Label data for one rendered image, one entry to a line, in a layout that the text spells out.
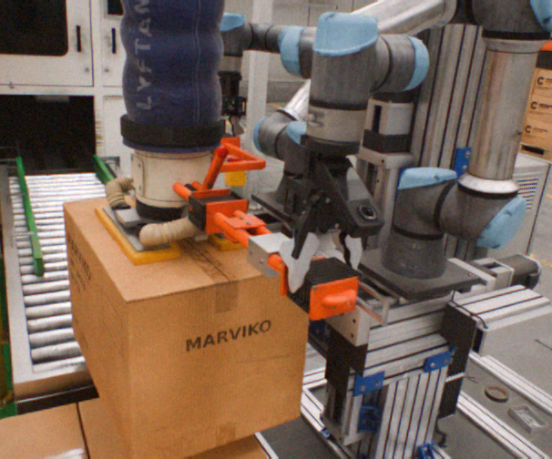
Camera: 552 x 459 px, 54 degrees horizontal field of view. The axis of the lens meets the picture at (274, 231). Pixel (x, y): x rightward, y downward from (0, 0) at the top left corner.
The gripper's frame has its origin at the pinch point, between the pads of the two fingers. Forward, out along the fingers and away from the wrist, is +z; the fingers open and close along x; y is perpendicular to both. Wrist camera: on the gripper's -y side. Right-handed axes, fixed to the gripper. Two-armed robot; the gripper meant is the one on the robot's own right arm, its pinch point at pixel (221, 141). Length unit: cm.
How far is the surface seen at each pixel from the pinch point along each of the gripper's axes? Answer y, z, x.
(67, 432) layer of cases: 27, 66, -52
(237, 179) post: -38, 25, 26
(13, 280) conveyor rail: -54, 61, -56
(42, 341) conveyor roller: -19, 67, -51
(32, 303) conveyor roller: -46, 67, -51
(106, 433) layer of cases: 32, 66, -44
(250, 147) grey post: -258, 66, 150
